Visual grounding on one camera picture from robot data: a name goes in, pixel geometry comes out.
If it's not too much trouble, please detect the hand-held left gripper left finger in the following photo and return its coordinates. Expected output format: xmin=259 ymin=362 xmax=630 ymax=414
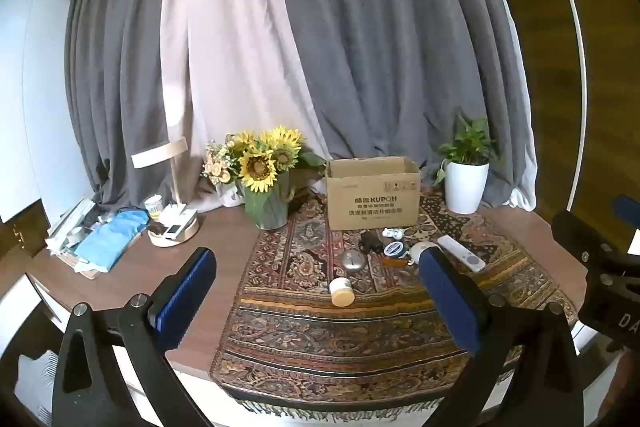
xmin=51 ymin=247 xmax=218 ymax=427

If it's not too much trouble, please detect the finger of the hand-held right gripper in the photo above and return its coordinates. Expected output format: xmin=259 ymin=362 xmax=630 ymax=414
xmin=614 ymin=195 xmax=640 ymax=233
xmin=551 ymin=210 xmax=640 ymax=288

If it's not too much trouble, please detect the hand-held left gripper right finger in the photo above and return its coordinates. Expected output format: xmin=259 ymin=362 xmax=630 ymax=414
xmin=417 ymin=248 xmax=586 ymax=427

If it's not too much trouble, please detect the white remote control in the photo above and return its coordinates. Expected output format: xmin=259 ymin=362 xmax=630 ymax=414
xmin=437 ymin=235 xmax=487 ymax=272

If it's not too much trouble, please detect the white round bottle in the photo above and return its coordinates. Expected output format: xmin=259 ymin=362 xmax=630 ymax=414
xmin=408 ymin=241 xmax=442 ymax=266

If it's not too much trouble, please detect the black adapter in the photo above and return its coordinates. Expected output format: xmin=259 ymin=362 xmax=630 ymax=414
xmin=360 ymin=230 xmax=384 ymax=256

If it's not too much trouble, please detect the silver round case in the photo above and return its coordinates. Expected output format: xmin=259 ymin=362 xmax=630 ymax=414
xmin=341 ymin=249 xmax=365 ymax=275

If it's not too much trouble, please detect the cream jar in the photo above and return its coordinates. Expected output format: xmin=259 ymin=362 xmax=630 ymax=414
xmin=328 ymin=277 xmax=355 ymax=307

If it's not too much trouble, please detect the cardboard box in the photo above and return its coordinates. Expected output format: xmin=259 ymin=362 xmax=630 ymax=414
xmin=325 ymin=156 xmax=422 ymax=232

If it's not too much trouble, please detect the blue cloth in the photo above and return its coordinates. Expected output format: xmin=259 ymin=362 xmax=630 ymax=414
xmin=74 ymin=208 xmax=151 ymax=271

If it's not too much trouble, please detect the white plant pot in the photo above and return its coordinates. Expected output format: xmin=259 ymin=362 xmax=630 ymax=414
xmin=444 ymin=160 xmax=490 ymax=215

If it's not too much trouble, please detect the green ribbed vase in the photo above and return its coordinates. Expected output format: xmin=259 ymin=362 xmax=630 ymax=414
xmin=239 ymin=172 xmax=297 ymax=231

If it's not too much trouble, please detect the patterned table runner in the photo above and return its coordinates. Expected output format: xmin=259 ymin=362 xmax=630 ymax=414
xmin=209 ymin=191 xmax=585 ymax=419

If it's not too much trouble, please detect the green potted plant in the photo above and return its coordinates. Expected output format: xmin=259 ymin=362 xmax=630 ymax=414
xmin=434 ymin=113 xmax=502 ymax=186

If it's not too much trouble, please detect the sunflower bouquet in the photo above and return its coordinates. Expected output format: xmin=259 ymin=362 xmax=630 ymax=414
xmin=201 ymin=126 xmax=327 ymax=208

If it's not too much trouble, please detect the brown wooden cabinet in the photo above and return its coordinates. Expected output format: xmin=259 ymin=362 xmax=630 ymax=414
xmin=9 ymin=218 xmax=49 ymax=259

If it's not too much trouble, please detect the white ribbed panel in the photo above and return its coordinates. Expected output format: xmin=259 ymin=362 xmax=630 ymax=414
xmin=14 ymin=349 xmax=57 ymax=414

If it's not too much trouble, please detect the narrow grey curtain panel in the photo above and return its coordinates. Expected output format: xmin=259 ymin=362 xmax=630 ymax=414
xmin=64 ymin=0 xmax=193 ymax=212

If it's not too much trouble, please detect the beige curtain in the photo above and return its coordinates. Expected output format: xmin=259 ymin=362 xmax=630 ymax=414
xmin=160 ymin=0 xmax=333 ymax=212

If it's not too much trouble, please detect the white cabinet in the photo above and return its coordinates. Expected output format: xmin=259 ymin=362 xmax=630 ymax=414
xmin=0 ymin=0 xmax=76 ymax=224

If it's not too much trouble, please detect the wide grey curtain panel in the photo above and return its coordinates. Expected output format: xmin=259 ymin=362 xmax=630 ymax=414
xmin=265 ymin=0 xmax=540 ymax=214

